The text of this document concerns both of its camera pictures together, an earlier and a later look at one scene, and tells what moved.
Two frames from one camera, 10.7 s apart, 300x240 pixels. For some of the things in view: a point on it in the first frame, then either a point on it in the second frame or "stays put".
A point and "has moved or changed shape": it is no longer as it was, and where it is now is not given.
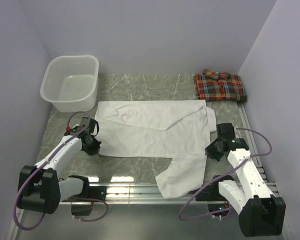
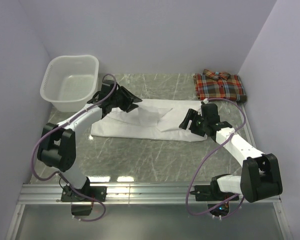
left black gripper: x=96 y=147 → x=122 y=90
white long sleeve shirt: x=177 y=130 has moved or changed shape
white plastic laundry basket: x=70 y=83 stays put
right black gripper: x=210 y=152 → x=190 y=115
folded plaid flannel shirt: x=214 y=85 stays put
